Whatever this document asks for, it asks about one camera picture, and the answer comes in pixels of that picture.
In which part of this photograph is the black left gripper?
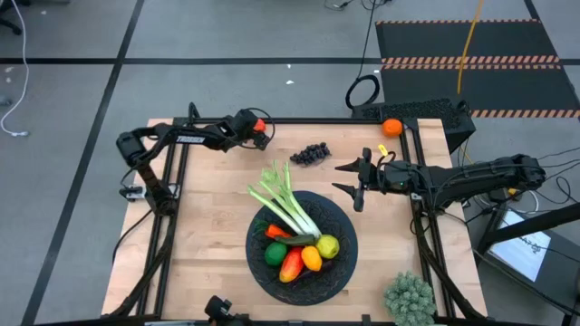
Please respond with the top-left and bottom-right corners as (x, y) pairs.
(231, 109), (271, 151)

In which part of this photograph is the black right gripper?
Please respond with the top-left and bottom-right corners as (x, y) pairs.
(331, 147), (411, 213)

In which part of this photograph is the dark purple grape bunch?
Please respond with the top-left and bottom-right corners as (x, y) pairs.
(289, 141), (332, 167)

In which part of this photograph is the orange fruit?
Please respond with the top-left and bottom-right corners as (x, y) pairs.
(382, 118), (404, 139)

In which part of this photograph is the white and green celery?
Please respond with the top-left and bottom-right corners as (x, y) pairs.
(246, 159), (323, 239)

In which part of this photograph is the yellow-green apple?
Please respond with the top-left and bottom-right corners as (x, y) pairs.
(315, 234), (341, 260)

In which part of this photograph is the dark green cucumber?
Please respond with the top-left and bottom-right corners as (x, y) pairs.
(274, 233), (317, 247)

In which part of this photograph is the yellow-orange lemon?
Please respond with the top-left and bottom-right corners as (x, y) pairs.
(300, 244), (324, 273)

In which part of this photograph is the orange carrot with green leaves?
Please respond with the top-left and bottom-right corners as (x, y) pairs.
(253, 219), (294, 240)

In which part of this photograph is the green lime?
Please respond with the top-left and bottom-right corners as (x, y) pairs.
(264, 241), (289, 267)

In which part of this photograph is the red and orange mango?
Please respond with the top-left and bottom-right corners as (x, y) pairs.
(278, 246), (305, 284)

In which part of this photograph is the dark woven wicker basket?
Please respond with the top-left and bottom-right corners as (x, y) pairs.
(248, 193), (356, 301)

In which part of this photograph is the black round plate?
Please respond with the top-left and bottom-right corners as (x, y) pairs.
(246, 188), (360, 305)

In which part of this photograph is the black perforated computer case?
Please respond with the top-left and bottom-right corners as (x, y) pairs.
(351, 97), (477, 154)

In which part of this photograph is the pale green bushy plant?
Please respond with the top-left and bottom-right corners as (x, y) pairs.
(383, 271), (439, 326)

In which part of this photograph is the black boxy device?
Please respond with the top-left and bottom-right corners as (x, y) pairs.
(203, 294), (250, 326)

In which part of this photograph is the black hazard-striped floor mat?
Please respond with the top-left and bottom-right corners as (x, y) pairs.
(374, 18), (580, 120)

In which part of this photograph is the black chair base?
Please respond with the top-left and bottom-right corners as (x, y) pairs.
(0, 0), (33, 36)

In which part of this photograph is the black metal table frame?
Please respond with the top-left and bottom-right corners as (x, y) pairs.
(108, 101), (486, 326)

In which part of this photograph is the black coiled floor cable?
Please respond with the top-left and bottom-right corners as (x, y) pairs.
(344, 0), (382, 110)

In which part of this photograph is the yellow floor cable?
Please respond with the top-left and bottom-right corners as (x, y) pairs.
(456, 0), (485, 95)

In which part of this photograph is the black stand frame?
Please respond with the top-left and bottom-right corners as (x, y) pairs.
(475, 201), (580, 318)

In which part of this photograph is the white floor cable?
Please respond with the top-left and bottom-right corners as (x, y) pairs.
(0, 0), (31, 138)

